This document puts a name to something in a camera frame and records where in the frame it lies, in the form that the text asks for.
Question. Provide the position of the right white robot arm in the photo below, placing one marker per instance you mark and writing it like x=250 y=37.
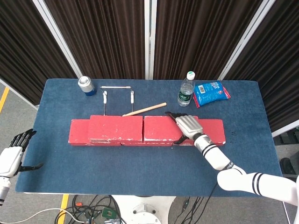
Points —
x=217 y=156

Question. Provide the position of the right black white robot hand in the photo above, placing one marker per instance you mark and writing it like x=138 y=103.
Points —
x=189 y=126

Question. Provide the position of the green circuit board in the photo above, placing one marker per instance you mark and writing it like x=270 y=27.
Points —
x=108 y=212

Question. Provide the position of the dark curtain partition panel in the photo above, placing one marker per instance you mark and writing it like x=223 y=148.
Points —
x=105 y=35
x=198 y=35
x=23 y=46
x=280 y=58

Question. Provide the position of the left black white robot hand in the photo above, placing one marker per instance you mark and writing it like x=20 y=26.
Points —
x=10 y=161

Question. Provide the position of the wooden stick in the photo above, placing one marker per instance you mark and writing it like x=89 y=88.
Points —
x=144 y=109

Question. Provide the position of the blue red snack packet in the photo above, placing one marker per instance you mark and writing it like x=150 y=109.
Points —
x=210 y=93

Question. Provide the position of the silver blue drink can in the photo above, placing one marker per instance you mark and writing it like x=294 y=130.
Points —
x=87 y=87

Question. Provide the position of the grey table leg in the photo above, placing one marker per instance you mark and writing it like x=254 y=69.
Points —
x=286 y=212

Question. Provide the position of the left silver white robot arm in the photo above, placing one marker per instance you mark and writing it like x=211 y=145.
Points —
x=4 y=189

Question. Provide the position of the black rounded floor object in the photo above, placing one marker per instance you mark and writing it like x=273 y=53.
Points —
x=288 y=165

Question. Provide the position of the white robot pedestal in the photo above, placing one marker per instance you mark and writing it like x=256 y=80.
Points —
x=143 y=210

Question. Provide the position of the clear plastic water bottle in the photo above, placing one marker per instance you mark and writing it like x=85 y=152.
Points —
x=185 y=93

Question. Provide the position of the blue table mat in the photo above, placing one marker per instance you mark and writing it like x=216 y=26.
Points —
x=116 y=168

